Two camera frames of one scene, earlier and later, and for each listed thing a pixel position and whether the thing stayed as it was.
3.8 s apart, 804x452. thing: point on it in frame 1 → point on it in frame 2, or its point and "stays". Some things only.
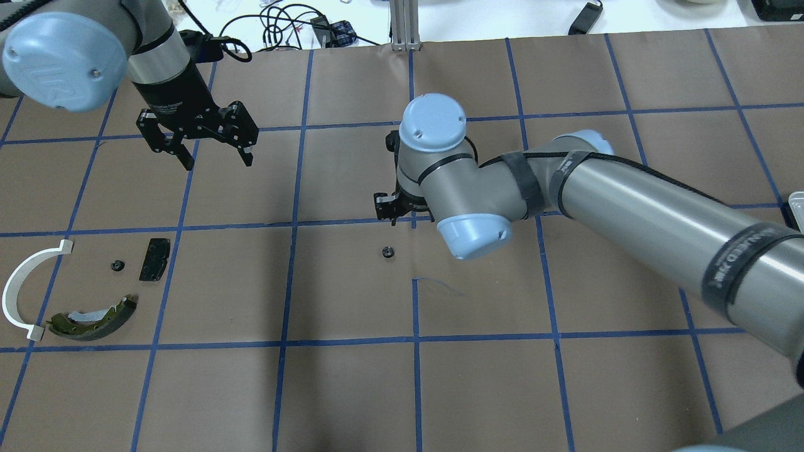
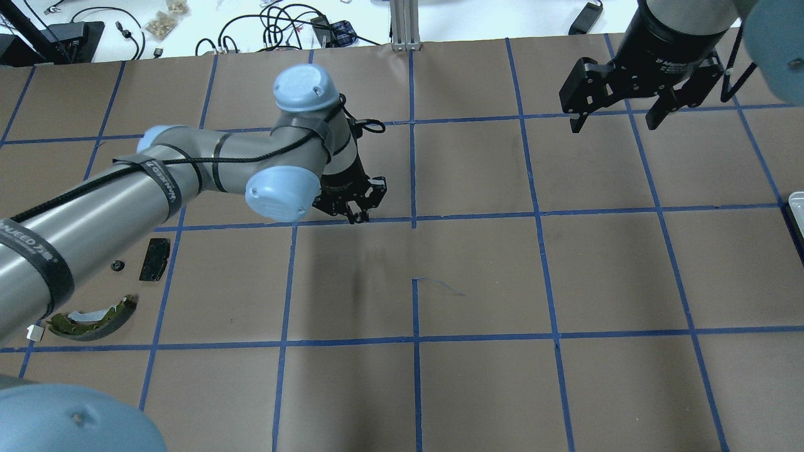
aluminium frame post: (404, 25) stays
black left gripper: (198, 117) → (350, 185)
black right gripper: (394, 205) → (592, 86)
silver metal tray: (796, 201) stays
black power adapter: (586, 19) stays
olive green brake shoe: (76, 326) stays
